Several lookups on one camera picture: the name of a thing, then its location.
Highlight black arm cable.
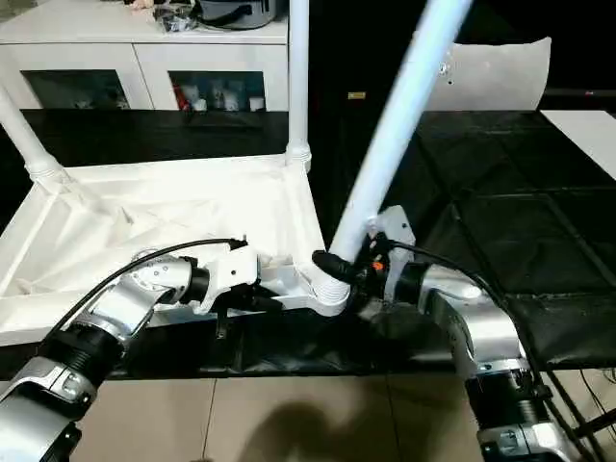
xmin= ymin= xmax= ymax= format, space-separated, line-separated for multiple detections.
xmin=44 ymin=234 xmax=249 ymax=348
xmin=383 ymin=239 xmax=599 ymax=462

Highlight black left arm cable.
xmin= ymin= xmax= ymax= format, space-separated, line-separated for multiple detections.
xmin=44 ymin=234 xmax=249 ymax=348

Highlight grey bag with black strap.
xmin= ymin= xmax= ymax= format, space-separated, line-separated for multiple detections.
xmin=198 ymin=0 xmax=281 ymax=28

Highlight white sideboard with glass doors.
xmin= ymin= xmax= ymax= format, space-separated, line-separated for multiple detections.
xmin=0 ymin=0 xmax=291 ymax=113

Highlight white plastic table leg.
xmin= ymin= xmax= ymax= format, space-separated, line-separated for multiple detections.
xmin=0 ymin=86 xmax=67 ymax=183
xmin=285 ymin=0 xmax=315 ymax=168
xmin=310 ymin=0 xmax=476 ymax=315

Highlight crumpled patterned bag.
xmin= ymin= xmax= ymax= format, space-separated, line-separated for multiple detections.
xmin=153 ymin=4 xmax=201 ymax=33

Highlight grey pillow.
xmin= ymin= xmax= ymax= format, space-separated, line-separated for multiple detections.
xmin=434 ymin=36 xmax=552 ymax=114

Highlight black metal bar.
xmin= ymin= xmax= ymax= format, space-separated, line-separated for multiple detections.
xmin=571 ymin=408 xmax=616 ymax=440

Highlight white plastic table top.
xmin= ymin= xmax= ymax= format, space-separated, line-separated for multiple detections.
xmin=0 ymin=151 xmax=351 ymax=347

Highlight black mat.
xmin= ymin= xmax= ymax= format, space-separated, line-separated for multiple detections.
xmin=0 ymin=108 xmax=616 ymax=382

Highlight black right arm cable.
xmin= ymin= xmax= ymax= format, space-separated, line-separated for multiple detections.
xmin=383 ymin=239 xmax=599 ymax=462

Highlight white flat board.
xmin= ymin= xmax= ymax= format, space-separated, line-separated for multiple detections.
xmin=540 ymin=109 xmax=616 ymax=182

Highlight black cabinet with gold label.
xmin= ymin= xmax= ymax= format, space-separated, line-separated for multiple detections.
xmin=307 ymin=0 xmax=421 ymax=119

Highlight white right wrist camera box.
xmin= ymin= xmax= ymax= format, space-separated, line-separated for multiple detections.
xmin=369 ymin=205 xmax=417 ymax=295

